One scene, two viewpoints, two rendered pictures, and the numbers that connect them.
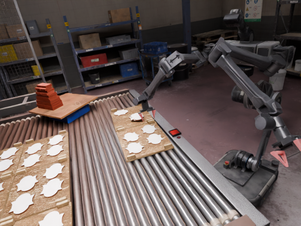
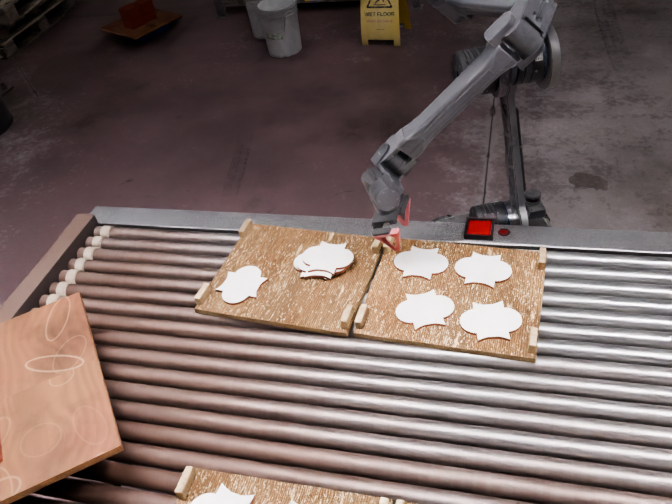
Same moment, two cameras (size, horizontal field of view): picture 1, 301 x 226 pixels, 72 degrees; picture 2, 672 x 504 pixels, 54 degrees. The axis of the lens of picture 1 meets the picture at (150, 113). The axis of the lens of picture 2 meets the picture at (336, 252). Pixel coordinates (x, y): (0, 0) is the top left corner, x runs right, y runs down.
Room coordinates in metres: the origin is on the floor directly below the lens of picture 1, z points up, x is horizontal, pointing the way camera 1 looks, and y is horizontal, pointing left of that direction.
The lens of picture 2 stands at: (0.87, 1.14, 2.08)
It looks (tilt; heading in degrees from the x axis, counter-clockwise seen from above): 40 degrees down; 308
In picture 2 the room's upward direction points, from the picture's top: 10 degrees counter-clockwise
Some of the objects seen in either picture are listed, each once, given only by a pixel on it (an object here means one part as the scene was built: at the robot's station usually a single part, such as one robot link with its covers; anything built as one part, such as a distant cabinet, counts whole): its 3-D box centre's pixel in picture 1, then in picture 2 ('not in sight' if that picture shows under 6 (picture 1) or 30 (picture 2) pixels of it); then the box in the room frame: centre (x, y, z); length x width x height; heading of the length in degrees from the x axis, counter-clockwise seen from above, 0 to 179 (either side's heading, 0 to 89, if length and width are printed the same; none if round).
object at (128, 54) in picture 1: (128, 53); not in sight; (6.03, 0.38, 0.76); 0.50 x 0.36 x 0.24; 114
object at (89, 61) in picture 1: (93, 59); not in sight; (5.75, 1.32, 0.78); 0.66 x 0.45 x 0.28; 108
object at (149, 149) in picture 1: (143, 139); (453, 293); (1.35, 0.09, 0.93); 0.41 x 0.35 x 0.02; 14
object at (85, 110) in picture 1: (69, 110); not in sight; (2.01, 0.85, 0.97); 0.31 x 0.31 x 0.10; 57
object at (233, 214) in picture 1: (157, 128); (410, 251); (1.53, -0.04, 0.90); 1.95 x 0.05 x 0.05; 18
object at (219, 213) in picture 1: (152, 129); (408, 263); (1.51, 0.01, 0.90); 1.95 x 0.05 x 0.05; 18
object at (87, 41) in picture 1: (89, 40); not in sight; (5.78, 1.33, 1.26); 0.49 x 0.38 x 0.34; 115
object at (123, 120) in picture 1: (131, 116); (293, 274); (1.76, 0.19, 0.93); 0.41 x 0.35 x 0.02; 13
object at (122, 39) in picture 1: (118, 39); not in sight; (5.95, 0.59, 1.16); 0.60 x 0.40 x 0.15; 111
